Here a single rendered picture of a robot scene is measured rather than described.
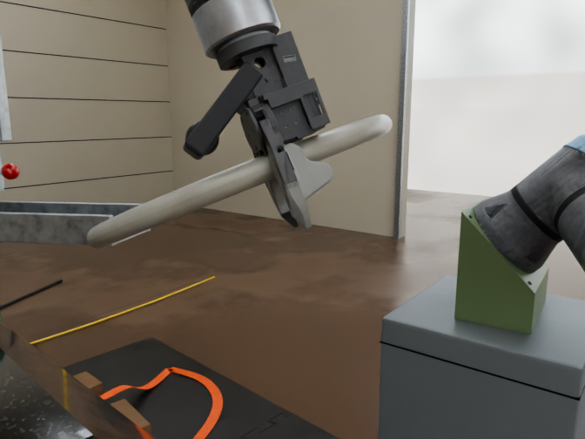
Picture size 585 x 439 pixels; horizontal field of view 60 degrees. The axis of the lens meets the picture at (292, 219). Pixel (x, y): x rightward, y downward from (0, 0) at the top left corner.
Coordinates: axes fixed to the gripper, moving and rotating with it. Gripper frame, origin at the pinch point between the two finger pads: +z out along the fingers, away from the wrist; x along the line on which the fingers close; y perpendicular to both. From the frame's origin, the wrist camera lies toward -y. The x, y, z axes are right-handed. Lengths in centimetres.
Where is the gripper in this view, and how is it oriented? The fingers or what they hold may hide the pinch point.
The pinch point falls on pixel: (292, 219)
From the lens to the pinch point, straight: 58.4
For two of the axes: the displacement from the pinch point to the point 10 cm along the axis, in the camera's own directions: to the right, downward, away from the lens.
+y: 9.0, -3.7, 2.2
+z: 3.6, 9.3, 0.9
